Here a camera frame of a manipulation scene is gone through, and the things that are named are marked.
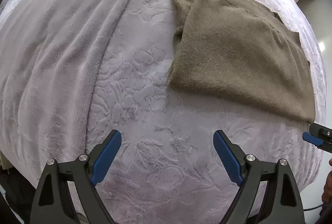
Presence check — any olive brown knit sweater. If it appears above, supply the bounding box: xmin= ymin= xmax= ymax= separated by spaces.
xmin=168 ymin=0 xmax=316 ymax=123

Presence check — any lavender embossed bed cover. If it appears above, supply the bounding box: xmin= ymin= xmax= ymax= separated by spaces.
xmin=0 ymin=0 xmax=328 ymax=222

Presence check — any person's right hand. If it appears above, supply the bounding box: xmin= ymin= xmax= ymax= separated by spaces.
xmin=321 ymin=171 xmax=332 ymax=203

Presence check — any light grey fleece blanket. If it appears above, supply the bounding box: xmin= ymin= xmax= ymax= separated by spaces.
xmin=1 ymin=0 xmax=129 ymax=185

